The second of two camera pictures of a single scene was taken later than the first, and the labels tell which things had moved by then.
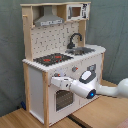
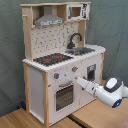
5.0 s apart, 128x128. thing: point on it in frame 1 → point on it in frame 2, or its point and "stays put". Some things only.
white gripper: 62,81 → 88,85
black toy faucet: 70,45 stays put
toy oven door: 63,99 stays put
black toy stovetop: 52,59 stays put
